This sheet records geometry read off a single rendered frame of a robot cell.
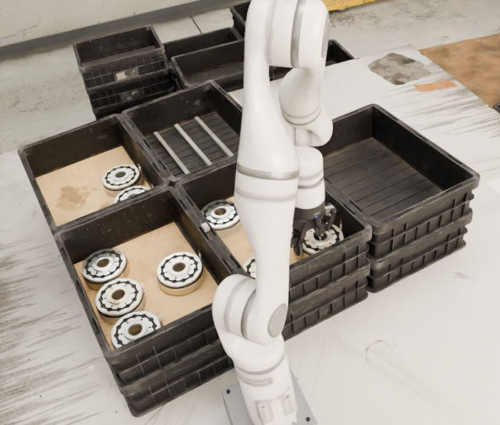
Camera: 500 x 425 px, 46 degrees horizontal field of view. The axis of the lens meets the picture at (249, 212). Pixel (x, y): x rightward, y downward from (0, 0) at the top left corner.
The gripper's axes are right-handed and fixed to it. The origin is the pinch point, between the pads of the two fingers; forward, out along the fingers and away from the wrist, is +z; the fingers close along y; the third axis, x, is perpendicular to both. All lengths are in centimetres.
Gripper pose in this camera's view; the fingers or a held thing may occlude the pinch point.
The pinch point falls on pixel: (308, 244)
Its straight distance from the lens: 131.8
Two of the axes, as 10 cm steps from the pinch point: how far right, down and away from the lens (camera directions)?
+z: 1.0, 7.4, 6.7
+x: -4.6, -5.6, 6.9
